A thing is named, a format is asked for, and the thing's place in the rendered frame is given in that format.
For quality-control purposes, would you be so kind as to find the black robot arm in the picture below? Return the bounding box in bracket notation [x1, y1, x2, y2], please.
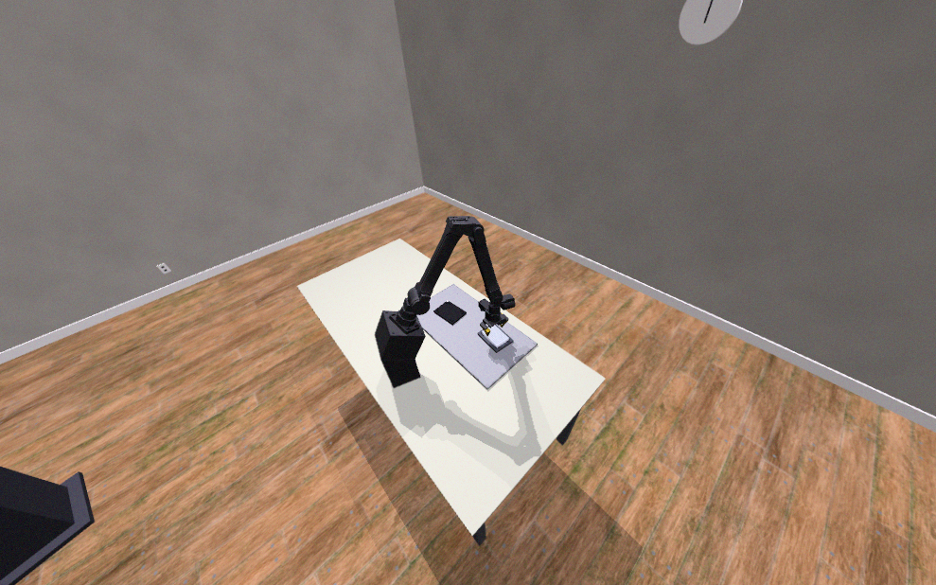
[389, 216, 515, 334]

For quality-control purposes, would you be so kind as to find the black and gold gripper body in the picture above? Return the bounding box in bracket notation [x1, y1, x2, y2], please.
[480, 312, 509, 329]

